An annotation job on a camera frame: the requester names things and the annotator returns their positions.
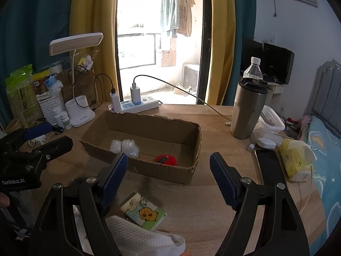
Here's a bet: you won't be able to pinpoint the green hanging towel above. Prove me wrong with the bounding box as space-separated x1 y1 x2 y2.
159 0 181 39

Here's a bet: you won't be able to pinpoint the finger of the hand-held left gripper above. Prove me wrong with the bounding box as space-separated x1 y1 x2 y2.
0 122 53 154
2 135 74 172

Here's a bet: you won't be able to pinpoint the clear plastic food container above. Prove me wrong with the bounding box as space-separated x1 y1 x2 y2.
259 105 286 134

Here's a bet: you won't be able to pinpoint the cartoon print tissue packet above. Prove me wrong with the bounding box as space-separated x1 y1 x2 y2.
120 192 168 231

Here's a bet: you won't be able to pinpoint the white textured cloth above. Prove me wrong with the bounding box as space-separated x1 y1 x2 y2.
73 205 186 256

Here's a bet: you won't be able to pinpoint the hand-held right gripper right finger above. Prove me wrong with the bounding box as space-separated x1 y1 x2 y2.
209 152 311 256

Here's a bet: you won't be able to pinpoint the yellow curtain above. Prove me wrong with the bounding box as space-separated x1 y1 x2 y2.
207 0 237 106
69 0 119 105

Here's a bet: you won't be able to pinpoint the black charger cable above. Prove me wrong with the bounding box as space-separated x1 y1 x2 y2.
73 63 116 110

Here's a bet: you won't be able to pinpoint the white power strip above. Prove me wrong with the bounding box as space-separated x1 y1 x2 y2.
108 97 160 113

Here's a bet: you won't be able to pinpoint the blue mask package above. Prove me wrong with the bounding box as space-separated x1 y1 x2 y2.
43 74 58 90

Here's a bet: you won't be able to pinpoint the white round container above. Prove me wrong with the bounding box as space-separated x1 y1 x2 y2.
250 128 283 150

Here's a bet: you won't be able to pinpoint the black phone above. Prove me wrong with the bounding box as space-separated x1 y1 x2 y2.
254 148 287 190

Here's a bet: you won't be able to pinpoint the white outdoor unit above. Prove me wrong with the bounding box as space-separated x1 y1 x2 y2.
182 62 200 93

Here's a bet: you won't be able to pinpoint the clear water bottle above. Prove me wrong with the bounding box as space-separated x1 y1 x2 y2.
243 57 264 82

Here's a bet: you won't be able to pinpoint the white medicine bottle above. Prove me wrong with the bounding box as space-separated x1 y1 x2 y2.
60 111 72 130
53 107 64 127

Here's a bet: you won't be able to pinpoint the grey charger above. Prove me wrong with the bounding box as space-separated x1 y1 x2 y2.
130 86 141 105

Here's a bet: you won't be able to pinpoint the yellow tissue pack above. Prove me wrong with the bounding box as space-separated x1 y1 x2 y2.
278 138 316 182

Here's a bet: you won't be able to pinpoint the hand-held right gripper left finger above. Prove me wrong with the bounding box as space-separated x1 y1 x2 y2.
29 152 129 256

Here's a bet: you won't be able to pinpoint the long charging cable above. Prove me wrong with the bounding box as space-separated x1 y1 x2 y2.
133 75 233 126

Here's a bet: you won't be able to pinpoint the brown cardboard box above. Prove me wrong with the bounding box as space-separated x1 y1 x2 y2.
79 110 202 185

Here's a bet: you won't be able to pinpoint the white perforated basket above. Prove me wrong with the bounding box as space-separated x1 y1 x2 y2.
37 90 68 126

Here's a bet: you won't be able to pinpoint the blue printed bedsheet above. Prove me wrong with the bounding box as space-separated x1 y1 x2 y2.
301 114 341 247

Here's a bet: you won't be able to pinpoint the steel tumbler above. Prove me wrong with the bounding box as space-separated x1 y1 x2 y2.
230 78 268 140

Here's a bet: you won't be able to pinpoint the green packaged paper cups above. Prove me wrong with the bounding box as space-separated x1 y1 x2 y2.
5 64 41 129

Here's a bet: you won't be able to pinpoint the white charger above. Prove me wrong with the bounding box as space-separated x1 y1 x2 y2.
110 92 122 112

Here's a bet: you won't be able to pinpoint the black monitor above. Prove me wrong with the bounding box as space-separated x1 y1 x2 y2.
262 42 295 85

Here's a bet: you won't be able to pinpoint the beige hanging shirt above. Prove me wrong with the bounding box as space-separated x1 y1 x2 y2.
178 0 197 37

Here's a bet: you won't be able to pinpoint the red plush ball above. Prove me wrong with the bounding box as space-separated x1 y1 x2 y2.
153 154 179 166

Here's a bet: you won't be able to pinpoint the clear plastic packet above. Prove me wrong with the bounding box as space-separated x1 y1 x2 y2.
109 139 124 154
121 138 140 158

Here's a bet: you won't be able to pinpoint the white desk lamp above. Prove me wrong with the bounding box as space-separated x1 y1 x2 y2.
49 32 104 128

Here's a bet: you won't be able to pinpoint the brown paper bag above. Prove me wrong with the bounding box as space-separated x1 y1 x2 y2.
57 69 98 108

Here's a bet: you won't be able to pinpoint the teal curtain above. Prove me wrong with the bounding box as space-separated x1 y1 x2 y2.
0 0 77 128
231 0 257 105

